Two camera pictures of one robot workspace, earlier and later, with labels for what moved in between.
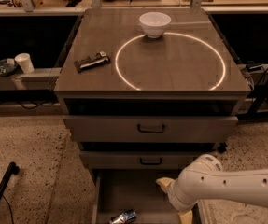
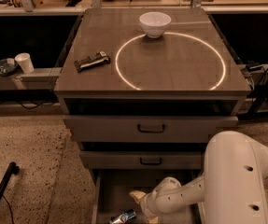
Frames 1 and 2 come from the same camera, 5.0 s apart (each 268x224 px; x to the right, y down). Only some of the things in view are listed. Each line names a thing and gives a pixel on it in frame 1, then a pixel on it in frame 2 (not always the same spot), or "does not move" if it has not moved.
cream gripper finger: (186, 217) -> (154, 220)
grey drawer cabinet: (146, 92) does not move
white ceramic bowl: (154, 23) does not move
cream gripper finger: (165, 183) -> (138, 195)
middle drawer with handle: (152, 160) does not move
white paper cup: (24, 60) does not move
